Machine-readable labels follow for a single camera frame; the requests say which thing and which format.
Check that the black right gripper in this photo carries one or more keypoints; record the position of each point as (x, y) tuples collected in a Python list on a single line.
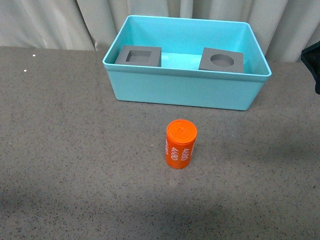
[(310, 56)]

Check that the gray cube with round hole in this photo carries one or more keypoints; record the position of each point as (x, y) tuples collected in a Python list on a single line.
[(219, 60)]

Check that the orange cylinder with white numbers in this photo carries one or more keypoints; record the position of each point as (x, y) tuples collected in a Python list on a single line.
[(181, 136)]

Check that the gray cube with square hole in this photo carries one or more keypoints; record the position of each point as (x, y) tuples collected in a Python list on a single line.
[(149, 56)]

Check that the light blue plastic box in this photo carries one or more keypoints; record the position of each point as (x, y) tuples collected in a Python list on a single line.
[(179, 80)]

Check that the white curtain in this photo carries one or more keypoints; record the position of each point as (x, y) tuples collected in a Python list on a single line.
[(283, 28)]

